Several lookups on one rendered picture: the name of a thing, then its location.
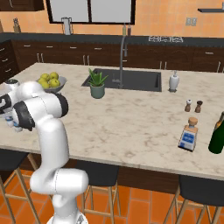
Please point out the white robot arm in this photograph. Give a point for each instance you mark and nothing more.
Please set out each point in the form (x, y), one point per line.
(52, 137)

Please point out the green plant in grey pot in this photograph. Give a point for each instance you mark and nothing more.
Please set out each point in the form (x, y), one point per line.
(97, 87)

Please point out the dark grey sink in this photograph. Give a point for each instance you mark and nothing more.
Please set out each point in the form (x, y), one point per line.
(140, 80)

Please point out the grey spring tap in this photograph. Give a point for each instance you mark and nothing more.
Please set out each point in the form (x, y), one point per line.
(121, 58)

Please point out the grey fruit bowl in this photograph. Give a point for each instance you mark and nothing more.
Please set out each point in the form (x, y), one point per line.
(59, 83)

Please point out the black stool with wooden legs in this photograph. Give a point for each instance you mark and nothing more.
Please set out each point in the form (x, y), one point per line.
(10, 160)
(201, 189)
(102, 173)

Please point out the yellow-green fruit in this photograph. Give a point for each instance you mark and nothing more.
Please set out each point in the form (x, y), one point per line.
(54, 82)
(54, 75)
(45, 77)
(44, 84)

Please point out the white soap dispenser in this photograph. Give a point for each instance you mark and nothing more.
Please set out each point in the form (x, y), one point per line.
(174, 82)

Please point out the dark brown cupboard run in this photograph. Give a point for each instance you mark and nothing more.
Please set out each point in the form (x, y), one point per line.
(73, 52)

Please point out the brown shaker with white top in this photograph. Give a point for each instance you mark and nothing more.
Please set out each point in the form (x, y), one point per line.
(188, 106)

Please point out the clear glass bottle blue label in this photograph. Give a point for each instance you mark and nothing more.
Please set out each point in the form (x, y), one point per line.
(188, 137)

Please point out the tan bottle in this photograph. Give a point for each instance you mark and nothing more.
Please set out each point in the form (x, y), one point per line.
(124, 30)

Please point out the brown shaker with dark top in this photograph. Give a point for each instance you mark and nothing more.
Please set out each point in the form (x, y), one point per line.
(199, 107)

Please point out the grey jug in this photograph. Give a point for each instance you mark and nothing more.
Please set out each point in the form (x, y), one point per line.
(66, 26)

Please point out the white plastic bottle blue label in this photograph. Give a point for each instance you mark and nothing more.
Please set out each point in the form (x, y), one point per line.
(11, 123)

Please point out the black framed window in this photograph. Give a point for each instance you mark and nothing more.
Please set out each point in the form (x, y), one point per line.
(90, 10)

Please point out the dark green glass bottle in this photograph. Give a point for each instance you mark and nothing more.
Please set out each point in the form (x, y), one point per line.
(217, 140)

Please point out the wooden knife block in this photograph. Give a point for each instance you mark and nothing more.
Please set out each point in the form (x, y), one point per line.
(17, 26)

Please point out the grey wall socket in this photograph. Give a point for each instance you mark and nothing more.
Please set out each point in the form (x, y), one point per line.
(191, 21)

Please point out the dark brown wall cupboard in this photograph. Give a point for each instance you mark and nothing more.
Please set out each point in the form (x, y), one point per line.
(20, 4)

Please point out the dark wall shelf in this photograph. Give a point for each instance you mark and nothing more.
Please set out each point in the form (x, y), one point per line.
(211, 10)

